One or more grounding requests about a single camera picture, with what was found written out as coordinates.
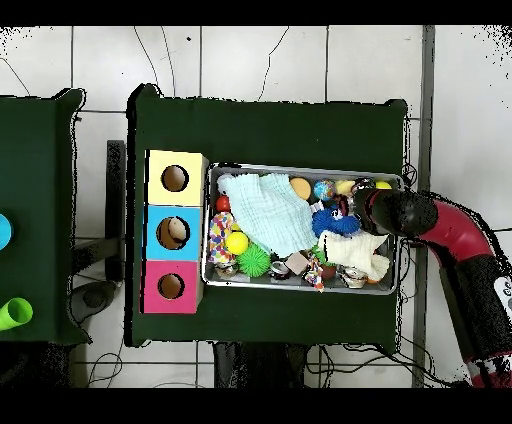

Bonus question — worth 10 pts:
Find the cream waffle cloth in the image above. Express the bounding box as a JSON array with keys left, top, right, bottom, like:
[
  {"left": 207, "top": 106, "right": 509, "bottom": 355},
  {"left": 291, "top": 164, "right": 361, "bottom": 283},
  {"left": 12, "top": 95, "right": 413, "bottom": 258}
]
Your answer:
[{"left": 318, "top": 230, "right": 391, "bottom": 281}]

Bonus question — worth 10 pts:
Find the large multicoloured patterned cloth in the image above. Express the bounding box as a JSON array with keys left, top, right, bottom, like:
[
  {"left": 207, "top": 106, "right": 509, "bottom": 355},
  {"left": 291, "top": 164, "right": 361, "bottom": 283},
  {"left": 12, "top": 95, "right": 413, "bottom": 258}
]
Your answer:
[{"left": 207, "top": 211, "right": 237, "bottom": 265}]

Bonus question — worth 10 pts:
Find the blue spiky toy with eyes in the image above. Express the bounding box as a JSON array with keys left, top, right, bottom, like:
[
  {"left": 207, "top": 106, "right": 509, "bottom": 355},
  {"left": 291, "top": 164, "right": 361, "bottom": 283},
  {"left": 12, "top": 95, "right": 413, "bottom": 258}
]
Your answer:
[{"left": 311, "top": 205, "right": 362, "bottom": 238}]

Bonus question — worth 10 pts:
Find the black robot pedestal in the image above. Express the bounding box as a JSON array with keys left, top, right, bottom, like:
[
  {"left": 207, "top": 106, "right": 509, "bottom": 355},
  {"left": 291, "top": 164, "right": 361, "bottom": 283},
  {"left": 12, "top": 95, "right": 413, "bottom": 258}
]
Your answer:
[{"left": 213, "top": 341, "right": 309, "bottom": 388}]

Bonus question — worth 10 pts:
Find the green cloth covered side table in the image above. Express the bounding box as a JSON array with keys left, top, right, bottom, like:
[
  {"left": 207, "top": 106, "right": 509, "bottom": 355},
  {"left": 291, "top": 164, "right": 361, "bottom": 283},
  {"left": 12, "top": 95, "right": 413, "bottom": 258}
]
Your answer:
[{"left": 0, "top": 88, "right": 93, "bottom": 347}]

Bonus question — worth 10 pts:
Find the blue cup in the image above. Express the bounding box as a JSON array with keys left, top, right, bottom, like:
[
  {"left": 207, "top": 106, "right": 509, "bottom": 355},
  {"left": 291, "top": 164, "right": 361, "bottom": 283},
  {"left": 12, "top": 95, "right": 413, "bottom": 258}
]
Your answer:
[{"left": 0, "top": 213, "right": 14, "bottom": 251}]

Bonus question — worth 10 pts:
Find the green spiky ball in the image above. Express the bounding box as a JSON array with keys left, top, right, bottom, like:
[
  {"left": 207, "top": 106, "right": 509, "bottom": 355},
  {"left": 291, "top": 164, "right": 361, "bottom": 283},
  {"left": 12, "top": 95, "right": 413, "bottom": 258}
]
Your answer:
[{"left": 236, "top": 242, "right": 272, "bottom": 278}]

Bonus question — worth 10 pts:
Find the shallow wire mesh bin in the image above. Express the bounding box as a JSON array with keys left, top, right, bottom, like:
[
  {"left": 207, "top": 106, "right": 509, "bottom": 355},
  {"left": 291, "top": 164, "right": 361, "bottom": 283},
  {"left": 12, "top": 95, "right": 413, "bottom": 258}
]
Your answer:
[{"left": 201, "top": 161, "right": 402, "bottom": 296}]

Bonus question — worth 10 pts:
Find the dark green table cloth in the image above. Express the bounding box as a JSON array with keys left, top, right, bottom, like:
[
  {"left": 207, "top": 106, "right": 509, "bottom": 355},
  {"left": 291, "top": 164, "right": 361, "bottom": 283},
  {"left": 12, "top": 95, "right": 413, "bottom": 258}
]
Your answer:
[{"left": 124, "top": 83, "right": 409, "bottom": 353}]

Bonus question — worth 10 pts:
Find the smooth yellow ball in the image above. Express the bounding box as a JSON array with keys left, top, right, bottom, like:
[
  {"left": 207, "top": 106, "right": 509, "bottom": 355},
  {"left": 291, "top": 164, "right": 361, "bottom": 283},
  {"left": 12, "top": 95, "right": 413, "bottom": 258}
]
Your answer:
[{"left": 224, "top": 230, "right": 250, "bottom": 256}]

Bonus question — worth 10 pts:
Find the mint green waffle cloth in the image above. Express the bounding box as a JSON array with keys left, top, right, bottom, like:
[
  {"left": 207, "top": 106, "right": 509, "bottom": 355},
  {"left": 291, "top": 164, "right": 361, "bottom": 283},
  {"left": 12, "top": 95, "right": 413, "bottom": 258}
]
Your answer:
[{"left": 218, "top": 172, "right": 321, "bottom": 259}]

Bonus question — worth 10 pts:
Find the wooden box with three holes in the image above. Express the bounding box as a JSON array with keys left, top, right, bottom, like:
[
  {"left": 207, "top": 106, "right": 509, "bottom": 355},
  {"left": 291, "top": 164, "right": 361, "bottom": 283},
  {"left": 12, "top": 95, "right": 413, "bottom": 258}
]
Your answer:
[{"left": 139, "top": 149, "right": 209, "bottom": 315}]

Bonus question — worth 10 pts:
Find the small knotted multicoloured cloth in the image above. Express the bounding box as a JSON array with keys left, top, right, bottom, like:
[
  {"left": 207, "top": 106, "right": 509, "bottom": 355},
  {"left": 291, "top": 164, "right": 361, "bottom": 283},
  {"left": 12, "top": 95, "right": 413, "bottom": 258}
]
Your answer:
[{"left": 302, "top": 255, "right": 326, "bottom": 293}]

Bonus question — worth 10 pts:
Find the green cup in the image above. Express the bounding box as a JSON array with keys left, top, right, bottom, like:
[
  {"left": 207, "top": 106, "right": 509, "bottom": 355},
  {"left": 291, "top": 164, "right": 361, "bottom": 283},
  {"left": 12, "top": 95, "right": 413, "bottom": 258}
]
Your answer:
[{"left": 0, "top": 296, "right": 34, "bottom": 332}]

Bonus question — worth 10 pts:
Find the globe print ball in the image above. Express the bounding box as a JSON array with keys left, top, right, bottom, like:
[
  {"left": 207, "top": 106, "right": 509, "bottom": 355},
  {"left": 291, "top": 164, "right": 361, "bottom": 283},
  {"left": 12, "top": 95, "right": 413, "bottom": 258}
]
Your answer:
[{"left": 312, "top": 178, "right": 336, "bottom": 202}]

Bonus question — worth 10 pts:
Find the orange foam ball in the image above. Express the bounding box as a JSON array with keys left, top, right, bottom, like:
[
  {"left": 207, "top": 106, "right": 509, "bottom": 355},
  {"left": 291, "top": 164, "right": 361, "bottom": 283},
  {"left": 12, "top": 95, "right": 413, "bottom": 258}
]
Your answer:
[{"left": 289, "top": 176, "right": 312, "bottom": 201}]

